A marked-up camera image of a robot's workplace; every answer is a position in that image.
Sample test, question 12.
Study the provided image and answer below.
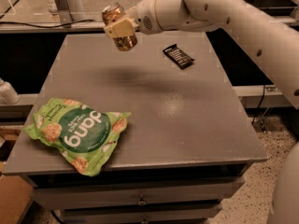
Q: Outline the white pipe at left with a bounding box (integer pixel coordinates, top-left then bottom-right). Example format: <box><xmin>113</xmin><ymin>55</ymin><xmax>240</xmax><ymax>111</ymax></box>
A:
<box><xmin>0</xmin><ymin>78</ymin><xmax>20</xmax><ymax>105</ymax></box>

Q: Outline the grey drawer cabinet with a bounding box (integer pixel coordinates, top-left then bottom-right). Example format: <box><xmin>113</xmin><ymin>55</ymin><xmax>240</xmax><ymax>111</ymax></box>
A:
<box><xmin>4</xmin><ymin>31</ymin><xmax>266</xmax><ymax>224</ymax></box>

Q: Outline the green rice chips bag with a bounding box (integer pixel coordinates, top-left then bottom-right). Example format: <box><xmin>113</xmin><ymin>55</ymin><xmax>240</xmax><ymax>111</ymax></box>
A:
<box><xmin>24</xmin><ymin>98</ymin><xmax>131</xmax><ymax>177</ymax></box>

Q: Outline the cardboard box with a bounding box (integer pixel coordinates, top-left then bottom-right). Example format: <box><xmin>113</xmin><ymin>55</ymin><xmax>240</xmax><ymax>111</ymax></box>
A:
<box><xmin>0</xmin><ymin>161</ymin><xmax>32</xmax><ymax>224</ymax></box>

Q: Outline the metal bracket left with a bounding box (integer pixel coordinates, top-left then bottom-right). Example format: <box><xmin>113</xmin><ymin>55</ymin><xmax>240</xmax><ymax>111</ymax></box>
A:
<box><xmin>54</xmin><ymin>0</ymin><xmax>72</xmax><ymax>27</ymax></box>

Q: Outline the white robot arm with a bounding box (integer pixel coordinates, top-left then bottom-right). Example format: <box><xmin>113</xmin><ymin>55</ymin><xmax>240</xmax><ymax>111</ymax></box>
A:
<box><xmin>105</xmin><ymin>0</ymin><xmax>299</xmax><ymax>108</ymax></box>

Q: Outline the grey metal rail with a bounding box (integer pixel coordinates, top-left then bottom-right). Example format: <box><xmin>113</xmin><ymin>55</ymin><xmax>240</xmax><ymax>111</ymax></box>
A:
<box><xmin>0</xmin><ymin>16</ymin><xmax>298</xmax><ymax>35</ymax></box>

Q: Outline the black cable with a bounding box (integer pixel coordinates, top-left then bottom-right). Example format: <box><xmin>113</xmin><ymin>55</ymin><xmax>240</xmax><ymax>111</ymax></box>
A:
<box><xmin>0</xmin><ymin>19</ymin><xmax>96</xmax><ymax>29</ymax></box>

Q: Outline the black snack bar wrapper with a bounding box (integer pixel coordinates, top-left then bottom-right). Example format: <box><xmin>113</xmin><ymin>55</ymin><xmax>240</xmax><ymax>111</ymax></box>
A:
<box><xmin>163</xmin><ymin>44</ymin><xmax>194</xmax><ymax>69</ymax></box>

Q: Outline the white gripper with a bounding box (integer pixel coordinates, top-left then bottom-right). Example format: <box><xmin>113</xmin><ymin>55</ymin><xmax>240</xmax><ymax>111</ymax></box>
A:
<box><xmin>104</xmin><ymin>0</ymin><xmax>163</xmax><ymax>38</ymax></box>

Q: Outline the orange soda can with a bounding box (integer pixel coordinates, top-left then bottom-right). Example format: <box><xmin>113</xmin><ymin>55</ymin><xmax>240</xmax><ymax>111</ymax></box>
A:
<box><xmin>102</xmin><ymin>3</ymin><xmax>137</xmax><ymax>51</ymax></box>

